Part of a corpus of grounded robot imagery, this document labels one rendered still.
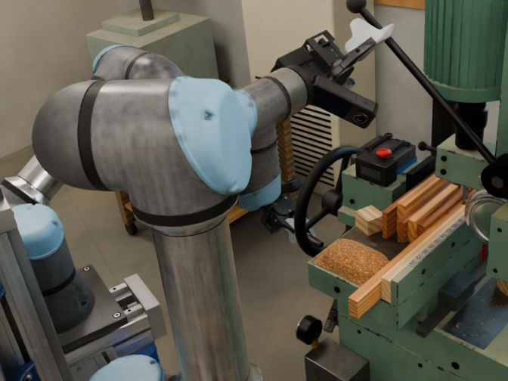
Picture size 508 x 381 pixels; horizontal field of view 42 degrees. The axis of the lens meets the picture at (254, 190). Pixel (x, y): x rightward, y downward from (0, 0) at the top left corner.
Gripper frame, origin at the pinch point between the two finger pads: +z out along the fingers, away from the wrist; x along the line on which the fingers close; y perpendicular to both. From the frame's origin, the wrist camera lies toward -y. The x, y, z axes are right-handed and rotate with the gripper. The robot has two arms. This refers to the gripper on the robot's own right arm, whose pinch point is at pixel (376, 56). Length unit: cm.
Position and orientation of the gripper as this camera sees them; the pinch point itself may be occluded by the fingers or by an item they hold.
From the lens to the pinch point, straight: 120.6
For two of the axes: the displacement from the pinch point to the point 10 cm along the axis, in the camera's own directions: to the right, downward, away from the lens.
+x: -3.3, 4.8, 8.1
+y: -6.3, -7.5, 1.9
